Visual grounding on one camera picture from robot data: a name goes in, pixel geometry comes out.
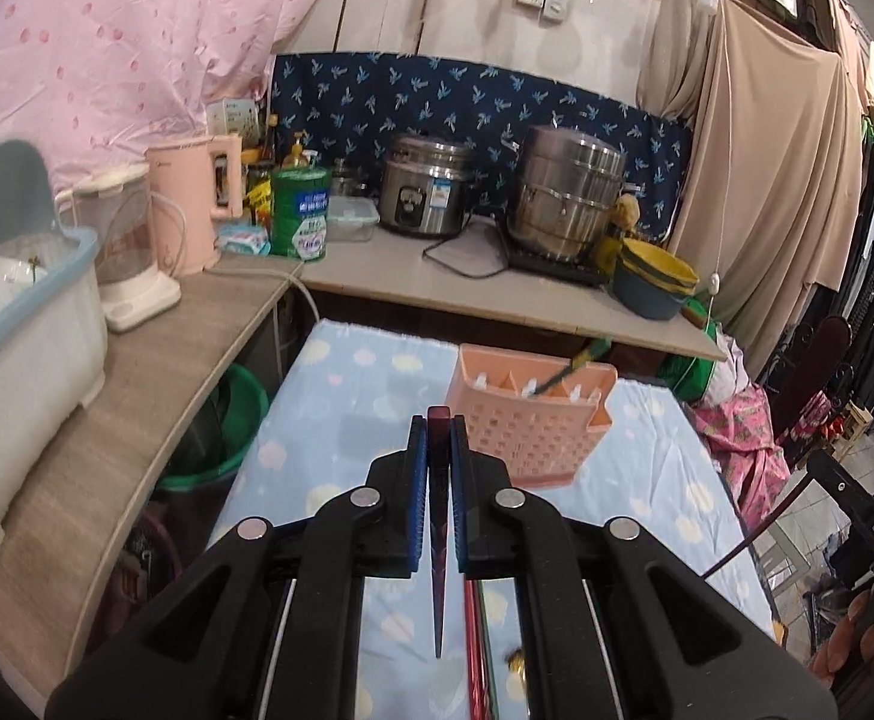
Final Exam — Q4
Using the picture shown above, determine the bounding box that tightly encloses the steel steamer pot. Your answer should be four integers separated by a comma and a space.
507, 124, 642, 262

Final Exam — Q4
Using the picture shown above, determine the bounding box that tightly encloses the black induction cooker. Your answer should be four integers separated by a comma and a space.
508, 236, 610, 287

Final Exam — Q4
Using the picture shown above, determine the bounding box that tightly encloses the white bowl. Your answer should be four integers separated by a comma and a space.
0, 253, 48, 316

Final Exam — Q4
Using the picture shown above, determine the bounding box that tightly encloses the green white carton box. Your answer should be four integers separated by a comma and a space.
206, 97, 258, 140

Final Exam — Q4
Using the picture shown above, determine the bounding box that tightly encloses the black power cable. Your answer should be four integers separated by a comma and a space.
426, 232, 513, 278

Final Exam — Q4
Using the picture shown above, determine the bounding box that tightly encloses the clear food container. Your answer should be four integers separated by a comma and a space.
327, 197, 379, 243

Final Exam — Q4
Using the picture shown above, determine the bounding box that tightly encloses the pink floral cloth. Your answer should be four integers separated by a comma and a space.
688, 382, 791, 533

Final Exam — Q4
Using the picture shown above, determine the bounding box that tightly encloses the beige hanging cloth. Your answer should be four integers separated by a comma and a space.
647, 0, 869, 376

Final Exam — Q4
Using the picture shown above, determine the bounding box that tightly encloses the person's right hand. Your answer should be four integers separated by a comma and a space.
808, 589, 874, 691

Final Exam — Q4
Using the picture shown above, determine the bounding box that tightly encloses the blue bowls yellow rim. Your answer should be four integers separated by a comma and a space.
611, 238, 701, 320

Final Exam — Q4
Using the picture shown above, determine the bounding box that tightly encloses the white kettle cable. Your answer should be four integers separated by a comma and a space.
219, 255, 325, 331

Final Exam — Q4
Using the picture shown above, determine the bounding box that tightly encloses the small lidded glass pot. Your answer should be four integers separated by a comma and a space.
330, 157, 367, 200

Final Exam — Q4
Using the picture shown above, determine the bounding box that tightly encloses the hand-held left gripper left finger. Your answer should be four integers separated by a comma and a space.
47, 414, 430, 720

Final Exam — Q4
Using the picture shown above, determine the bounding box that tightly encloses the wood grain counter shelf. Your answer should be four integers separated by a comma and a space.
0, 251, 307, 698

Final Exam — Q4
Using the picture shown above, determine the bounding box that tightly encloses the blue wipes packet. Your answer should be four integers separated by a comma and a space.
215, 223, 271, 256

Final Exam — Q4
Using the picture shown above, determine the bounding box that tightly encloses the pink dotted sheet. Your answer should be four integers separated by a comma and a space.
0, 0, 367, 200

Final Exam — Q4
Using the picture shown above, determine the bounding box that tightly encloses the yellow-brown sponge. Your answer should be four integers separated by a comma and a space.
611, 195, 640, 241

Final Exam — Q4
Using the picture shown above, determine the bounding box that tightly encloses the green plastic basin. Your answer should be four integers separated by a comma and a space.
155, 364, 271, 492

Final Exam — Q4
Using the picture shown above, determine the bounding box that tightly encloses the green patterned chopstick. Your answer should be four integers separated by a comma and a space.
527, 341, 610, 398

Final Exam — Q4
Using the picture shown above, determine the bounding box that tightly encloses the pink perforated utensil basket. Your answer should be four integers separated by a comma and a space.
444, 343, 618, 492

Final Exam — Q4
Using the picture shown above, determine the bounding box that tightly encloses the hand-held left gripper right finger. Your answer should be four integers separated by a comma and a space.
448, 416, 836, 720

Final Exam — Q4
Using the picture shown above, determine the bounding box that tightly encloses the navy leaf print cloth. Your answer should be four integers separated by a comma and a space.
268, 52, 697, 241

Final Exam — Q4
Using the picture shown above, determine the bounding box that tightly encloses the green tin can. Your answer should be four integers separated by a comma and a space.
270, 167, 331, 262

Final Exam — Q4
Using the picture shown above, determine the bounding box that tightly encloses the beige counter board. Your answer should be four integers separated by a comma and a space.
298, 214, 727, 361

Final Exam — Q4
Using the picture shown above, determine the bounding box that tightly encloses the glass kettle white base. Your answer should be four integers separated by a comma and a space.
54, 163, 183, 333

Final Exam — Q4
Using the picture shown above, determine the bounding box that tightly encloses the pink electric kettle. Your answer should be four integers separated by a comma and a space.
146, 133, 244, 275

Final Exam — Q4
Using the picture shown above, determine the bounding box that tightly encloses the blue planet print tablecloth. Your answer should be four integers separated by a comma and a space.
208, 319, 783, 720

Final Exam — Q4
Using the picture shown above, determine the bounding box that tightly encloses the yellow pump bottle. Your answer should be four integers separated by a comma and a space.
281, 131, 318, 170

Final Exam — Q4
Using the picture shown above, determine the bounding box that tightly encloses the white dish drainer box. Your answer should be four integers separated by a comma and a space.
0, 139, 112, 563

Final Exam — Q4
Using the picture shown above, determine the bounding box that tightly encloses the white cord with switch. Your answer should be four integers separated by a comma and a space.
703, 0, 731, 301

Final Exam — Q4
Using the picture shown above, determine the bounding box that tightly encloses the steel rice cooker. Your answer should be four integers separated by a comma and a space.
378, 133, 475, 239

